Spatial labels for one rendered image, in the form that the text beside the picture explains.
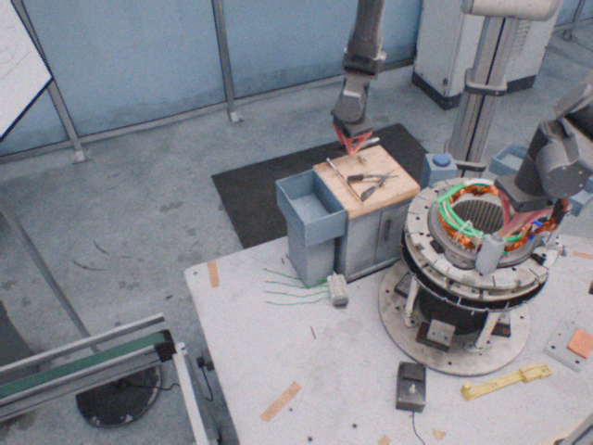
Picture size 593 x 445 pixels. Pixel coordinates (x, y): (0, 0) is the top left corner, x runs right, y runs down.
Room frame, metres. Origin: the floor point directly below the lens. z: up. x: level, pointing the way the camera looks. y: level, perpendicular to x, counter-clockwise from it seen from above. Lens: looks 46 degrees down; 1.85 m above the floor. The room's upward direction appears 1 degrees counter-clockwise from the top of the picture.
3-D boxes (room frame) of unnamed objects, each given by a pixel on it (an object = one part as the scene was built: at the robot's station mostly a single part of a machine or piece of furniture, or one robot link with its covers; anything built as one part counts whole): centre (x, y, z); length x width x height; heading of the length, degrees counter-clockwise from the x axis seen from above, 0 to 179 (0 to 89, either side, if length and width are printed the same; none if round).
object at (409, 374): (0.49, -0.24, 0.81); 0.10 x 0.06 x 0.06; 169
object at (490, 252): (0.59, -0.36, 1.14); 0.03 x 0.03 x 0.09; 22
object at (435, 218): (0.71, -0.39, 1.05); 0.22 x 0.22 x 0.12
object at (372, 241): (0.92, -0.16, 0.91); 0.19 x 0.19 x 0.26; 24
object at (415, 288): (0.68, -0.26, 0.91); 0.02 x 0.02 x 0.21
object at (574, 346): (0.58, -0.68, 0.80); 0.07 x 0.05 x 0.01; 137
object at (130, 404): (0.89, 0.76, 0.01); 0.34 x 0.34 x 0.02
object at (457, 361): (0.71, -0.39, 0.80); 0.39 x 0.39 x 0.01
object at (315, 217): (0.85, -0.02, 0.92); 0.17 x 0.11 x 0.28; 24
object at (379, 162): (0.92, -0.16, 1.05); 0.20 x 0.19 x 0.02; 114
